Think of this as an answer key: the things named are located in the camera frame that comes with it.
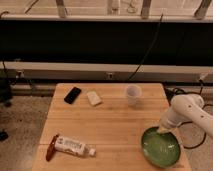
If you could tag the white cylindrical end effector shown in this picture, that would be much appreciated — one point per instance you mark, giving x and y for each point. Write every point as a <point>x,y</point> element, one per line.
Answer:
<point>162,129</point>

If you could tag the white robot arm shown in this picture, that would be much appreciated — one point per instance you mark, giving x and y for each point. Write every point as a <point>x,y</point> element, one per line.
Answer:
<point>186,107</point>

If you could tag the clear plastic cup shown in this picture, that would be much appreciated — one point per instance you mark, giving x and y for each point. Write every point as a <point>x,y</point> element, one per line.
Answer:
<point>133,93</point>

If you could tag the white soap bar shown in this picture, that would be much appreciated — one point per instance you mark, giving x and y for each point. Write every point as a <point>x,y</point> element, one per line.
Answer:
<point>94,98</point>

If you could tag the black smartphone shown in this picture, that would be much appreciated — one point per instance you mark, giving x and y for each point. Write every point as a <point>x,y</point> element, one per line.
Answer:
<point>72,95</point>

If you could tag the red brown tool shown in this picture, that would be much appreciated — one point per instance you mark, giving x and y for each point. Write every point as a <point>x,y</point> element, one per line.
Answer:
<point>51,148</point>

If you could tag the dark object at left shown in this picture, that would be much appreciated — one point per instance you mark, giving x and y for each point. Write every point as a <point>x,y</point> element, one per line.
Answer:
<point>5,93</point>

